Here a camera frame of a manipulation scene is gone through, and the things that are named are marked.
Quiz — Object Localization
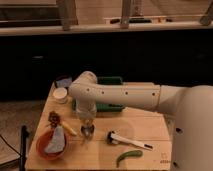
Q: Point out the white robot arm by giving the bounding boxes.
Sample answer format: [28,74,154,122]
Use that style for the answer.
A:
[69,71,213,171]

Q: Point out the black chair frame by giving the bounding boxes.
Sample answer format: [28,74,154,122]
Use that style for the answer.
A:
[19,125,29,171]

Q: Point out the orange bowl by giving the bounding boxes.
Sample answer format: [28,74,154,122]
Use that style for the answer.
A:
[36,130,66,161]

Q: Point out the green chili pepper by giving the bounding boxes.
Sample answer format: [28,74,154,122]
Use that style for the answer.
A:
[116,150,143,168]

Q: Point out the white paper cup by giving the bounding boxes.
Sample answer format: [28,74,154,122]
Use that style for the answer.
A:
[53,87,68,104]

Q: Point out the metal cup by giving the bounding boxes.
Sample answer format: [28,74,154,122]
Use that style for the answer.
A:
[81,125,95,139]

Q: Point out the dark blue bowl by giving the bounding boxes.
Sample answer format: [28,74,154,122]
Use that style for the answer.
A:
[54,77,72,89]

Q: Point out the grey cloth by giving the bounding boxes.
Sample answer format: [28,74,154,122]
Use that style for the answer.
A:
[45,126,65,154]

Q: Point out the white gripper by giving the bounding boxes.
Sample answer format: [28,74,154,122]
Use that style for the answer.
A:
[76,100,97,123]

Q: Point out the green plastic tray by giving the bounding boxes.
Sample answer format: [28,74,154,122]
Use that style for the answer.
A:
[69,73,124,112]

